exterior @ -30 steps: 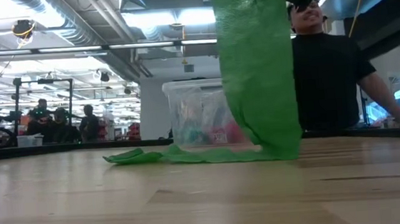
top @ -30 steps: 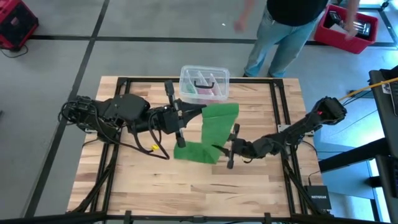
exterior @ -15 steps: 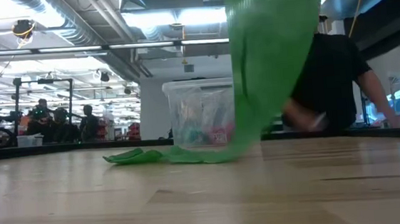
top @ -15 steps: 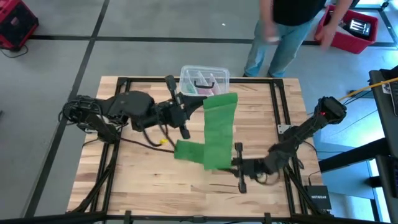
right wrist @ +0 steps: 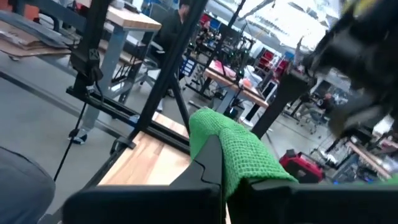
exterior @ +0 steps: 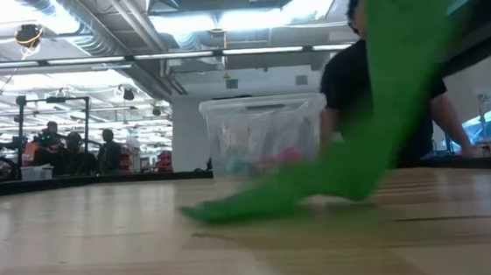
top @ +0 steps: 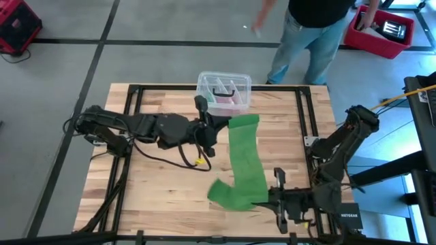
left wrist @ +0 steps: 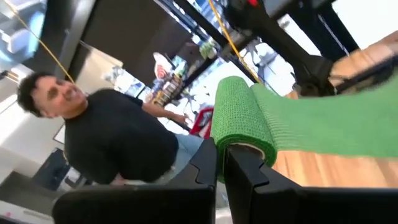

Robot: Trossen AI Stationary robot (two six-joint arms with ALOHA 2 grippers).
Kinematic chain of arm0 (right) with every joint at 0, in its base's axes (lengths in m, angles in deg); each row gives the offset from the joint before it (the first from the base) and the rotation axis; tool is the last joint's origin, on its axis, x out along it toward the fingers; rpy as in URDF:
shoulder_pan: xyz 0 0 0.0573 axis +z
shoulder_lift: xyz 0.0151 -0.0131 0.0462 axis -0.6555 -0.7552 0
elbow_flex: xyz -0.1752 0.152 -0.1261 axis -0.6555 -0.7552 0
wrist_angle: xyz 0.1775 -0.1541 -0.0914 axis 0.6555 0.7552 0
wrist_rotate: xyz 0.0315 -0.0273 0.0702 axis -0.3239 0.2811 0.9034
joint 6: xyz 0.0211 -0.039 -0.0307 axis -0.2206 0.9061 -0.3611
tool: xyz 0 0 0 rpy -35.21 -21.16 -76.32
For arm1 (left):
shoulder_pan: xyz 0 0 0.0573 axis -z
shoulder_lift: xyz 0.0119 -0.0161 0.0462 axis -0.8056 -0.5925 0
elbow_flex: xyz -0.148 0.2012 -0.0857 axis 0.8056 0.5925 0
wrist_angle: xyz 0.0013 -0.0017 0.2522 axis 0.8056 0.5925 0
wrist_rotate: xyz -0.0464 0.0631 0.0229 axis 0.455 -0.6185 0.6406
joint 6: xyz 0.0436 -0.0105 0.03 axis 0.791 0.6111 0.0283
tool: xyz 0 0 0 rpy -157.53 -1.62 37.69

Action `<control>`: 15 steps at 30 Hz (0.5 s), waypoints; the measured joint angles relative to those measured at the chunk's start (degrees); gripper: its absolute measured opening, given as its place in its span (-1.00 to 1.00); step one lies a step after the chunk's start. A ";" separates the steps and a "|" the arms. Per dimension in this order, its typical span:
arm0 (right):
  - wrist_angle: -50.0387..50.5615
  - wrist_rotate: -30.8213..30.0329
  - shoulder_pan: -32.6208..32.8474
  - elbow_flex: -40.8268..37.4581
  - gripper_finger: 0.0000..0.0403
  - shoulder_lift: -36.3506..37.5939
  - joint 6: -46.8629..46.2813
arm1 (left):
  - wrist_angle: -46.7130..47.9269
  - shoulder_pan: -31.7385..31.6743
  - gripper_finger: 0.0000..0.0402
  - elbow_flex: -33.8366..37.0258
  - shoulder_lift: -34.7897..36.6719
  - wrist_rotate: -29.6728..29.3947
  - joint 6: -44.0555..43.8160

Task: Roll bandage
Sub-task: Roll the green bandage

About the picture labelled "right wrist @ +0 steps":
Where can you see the flat cardboard stack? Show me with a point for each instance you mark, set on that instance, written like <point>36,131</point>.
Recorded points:
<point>25,43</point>

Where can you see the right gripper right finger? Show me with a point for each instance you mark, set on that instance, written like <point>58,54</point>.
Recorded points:
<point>311,205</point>

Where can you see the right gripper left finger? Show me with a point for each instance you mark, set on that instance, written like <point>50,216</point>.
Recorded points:
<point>140,205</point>

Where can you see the person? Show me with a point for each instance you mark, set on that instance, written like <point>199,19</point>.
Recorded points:
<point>169,31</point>
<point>21,186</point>

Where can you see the red toolbox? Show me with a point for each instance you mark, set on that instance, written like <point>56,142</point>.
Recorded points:
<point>301,168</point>

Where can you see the wood top workbench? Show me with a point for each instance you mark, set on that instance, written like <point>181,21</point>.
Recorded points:
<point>248,93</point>
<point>133,20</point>

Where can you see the green elastic bandage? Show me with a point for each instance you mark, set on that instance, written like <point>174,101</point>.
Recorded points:
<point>242,149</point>

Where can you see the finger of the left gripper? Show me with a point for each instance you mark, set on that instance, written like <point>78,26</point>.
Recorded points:
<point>357,116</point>

